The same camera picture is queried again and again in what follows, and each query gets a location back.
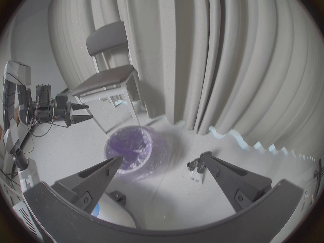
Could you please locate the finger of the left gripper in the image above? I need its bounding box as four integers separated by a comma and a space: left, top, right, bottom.
72, 114, 93, 125
71, 103, 90, 112

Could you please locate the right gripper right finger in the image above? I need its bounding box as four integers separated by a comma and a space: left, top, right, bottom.
201, 153, 273, 214

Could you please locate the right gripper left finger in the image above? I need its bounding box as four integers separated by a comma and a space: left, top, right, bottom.
51, 155, 124, 214

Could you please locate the black plastic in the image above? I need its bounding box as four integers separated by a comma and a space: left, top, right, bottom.
187, 152, 207, 173

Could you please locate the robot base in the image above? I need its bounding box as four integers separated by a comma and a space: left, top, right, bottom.
11, 158, 139, 243

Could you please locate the white trash bin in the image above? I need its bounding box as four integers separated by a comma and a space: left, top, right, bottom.
105, 127, 169, 181

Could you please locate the white paper sheet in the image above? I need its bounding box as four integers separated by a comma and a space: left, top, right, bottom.
188, 171, 204, 185

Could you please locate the white chair grey seat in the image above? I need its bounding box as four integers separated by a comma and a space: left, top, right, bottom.
72, 21, 145, 134

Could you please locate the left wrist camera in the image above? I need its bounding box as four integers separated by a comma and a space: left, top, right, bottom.
56, 93, 69, 109

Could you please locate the black cable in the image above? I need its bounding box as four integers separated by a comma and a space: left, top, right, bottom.
29, 120, 55, 138

